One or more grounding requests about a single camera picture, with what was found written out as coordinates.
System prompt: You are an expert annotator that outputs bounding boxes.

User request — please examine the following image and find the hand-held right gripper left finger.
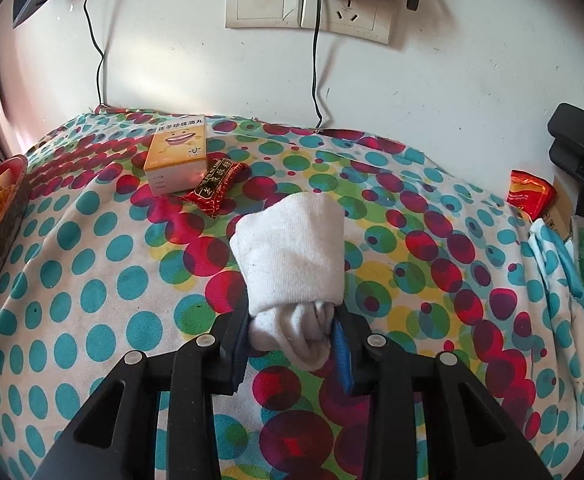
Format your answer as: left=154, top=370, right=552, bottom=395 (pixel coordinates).
left=32, top=300, right=253, bottom=480

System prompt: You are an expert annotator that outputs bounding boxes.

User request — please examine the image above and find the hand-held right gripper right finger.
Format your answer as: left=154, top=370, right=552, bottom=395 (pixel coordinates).
left=329, top=307, right=555, bottom=480

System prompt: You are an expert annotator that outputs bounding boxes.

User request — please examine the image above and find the off-white sock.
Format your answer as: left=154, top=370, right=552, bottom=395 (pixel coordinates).
left=229, top=192, right=347, bottom=373

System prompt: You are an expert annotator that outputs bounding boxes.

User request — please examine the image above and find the red oval tray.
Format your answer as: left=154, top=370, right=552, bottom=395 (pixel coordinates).
left=0, top=154, right=30, bottom=321

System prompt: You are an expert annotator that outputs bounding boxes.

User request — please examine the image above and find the polka dot tablecloth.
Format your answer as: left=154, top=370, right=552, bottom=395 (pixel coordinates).
left=0, top=105, right=584, bottom=480

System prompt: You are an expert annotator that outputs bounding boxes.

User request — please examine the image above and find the red and black candy packet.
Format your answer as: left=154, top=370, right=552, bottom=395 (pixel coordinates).
left=181, top=152, right=253, bottom=218

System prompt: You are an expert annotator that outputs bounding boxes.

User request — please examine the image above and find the yellow and white medicine box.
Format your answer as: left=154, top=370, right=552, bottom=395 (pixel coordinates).
left=143, top=114, right=209, bottom=197

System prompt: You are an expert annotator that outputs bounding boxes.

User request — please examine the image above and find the red snack packet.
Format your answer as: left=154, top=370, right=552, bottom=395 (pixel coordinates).
left=508, top=170, right=555, bottom=221

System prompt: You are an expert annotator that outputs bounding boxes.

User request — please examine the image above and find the brown cardboard box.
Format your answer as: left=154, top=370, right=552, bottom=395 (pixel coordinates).
left=542, top=200, right=578, bottom=241

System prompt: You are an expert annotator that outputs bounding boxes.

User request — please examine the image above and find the black clamp stand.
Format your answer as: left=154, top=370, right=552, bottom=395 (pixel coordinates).
left=547, top=103, right=584, bottom=218

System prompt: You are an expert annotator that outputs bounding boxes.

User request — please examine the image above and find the white power outlet plate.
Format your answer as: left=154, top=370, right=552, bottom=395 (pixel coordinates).
left=299, top=0, right=403, bottom=46

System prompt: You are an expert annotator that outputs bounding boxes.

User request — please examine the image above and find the black adapter cable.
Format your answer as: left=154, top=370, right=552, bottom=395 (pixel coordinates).
left=312, top=0, right=325, bottom=128

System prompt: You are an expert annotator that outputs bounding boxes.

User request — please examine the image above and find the thin black cable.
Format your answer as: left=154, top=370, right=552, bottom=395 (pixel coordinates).
left=82, top=0, right=106, bottom=106

